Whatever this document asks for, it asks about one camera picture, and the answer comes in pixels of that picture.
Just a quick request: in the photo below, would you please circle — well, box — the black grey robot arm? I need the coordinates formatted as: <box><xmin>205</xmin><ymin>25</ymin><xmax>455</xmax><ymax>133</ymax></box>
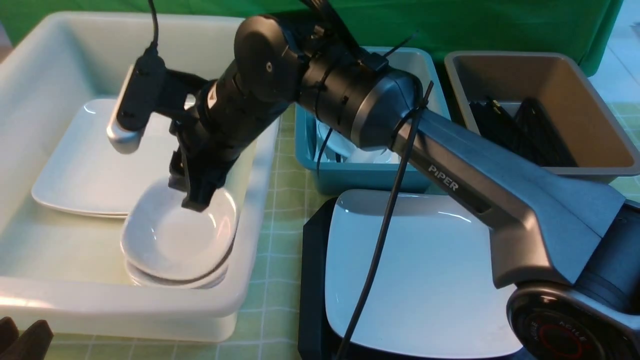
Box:
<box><xmin>107</xmin><ymin>14</ymin><xmax>639</xmax><ymax>360</ymax></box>

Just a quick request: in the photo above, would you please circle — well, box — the bottom white plate in tub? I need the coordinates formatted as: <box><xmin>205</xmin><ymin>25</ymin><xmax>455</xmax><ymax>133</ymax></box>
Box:
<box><xmin>32</xmin><ymin>194</ymin><xmax>129</xmax><ymax>219</ymax></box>

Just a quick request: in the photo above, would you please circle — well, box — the top white plate in tub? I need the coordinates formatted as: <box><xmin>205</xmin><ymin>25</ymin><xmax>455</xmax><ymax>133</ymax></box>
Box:
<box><xmin>31</xmin><ymin>98</ymin><xmax>178</xmax><ymax>216</ymax></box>

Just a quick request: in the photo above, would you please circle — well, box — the large white plastic tub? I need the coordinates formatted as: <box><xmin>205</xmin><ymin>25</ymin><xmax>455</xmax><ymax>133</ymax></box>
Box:
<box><xmin>0</xmin><ymin>11</ymin><xmax>278</xmax><ymax>343</ymax></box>

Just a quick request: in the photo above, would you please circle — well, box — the white square bowl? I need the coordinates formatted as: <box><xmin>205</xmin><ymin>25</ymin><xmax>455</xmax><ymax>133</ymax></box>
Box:
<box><xmin>125</xmin><ymin>248</ymin><xmax>233</xmax><ymax>290</ymax></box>

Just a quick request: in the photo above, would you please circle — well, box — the teal plastic bin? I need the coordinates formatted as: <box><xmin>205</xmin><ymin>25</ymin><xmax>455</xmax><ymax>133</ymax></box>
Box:
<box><xmin>285</xmin><ymin>47</ymin><xmax>451</xmax><ymax>195</ymax></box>

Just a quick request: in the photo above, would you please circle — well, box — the brown plastic bin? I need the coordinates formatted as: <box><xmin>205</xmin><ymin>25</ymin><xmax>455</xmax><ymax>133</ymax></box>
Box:
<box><xmin>444</xmin><ymin>51</ymin><xmax>640</xmax><ymax>183</ymax></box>

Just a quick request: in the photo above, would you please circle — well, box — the pile of black chopsticks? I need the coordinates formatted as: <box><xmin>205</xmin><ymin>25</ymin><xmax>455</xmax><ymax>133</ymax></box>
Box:
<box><xmin>469</xmin><ymin>96</ymin><xmax>578</xmax><ymax>167</ymax></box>

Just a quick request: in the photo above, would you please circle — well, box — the green checkered tablecloth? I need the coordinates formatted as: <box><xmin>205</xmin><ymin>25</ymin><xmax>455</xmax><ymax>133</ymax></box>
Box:
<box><xmin>44</xmin><ymin>105</ymin><xmax>640</xmax><ymax>360</ymax></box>

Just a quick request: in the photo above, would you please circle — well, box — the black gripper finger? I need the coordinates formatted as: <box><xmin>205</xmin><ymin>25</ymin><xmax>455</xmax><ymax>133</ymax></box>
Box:
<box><xmin>0</xmin><ymin>319</ymin><xmax>54</xmax><ymax>360</ymax></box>

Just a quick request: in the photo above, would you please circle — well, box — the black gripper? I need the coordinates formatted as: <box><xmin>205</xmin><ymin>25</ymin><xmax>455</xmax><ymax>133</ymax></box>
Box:
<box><xmin>168</xmin><ymin>75</ymin><xmax>290</xmax><ymax>212</ymax></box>

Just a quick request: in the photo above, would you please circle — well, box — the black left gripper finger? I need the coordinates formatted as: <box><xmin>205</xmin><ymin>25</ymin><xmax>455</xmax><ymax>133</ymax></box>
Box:
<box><xmin>0</xmin><ymin>316</ymin><xmax>19</xmax><ymax>353</ymax></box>

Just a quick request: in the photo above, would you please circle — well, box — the large white square plate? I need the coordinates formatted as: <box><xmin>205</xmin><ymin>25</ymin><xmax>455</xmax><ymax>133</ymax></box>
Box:
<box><xmin>324</xmin><ymin>189</ymin><xmax>522</xmax><ymax>359</ymax></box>

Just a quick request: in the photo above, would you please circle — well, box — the black serving tray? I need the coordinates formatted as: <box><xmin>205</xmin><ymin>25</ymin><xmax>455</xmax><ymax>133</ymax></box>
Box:
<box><xmin>297</xmin><ymin>196</ymin><xmax>541</xmax><ymax>360</ymax></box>

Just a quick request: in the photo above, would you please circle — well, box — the white plate in tub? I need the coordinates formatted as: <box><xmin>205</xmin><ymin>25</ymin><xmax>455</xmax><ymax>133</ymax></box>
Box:
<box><xmin>31</xmin><ymin>98</ymin><xmax>178</xmax><ymax>216</ymax></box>
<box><xmin>32</xmin><ymin>194</ymin><xmax>129</xmax><ymax>219</ymax></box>

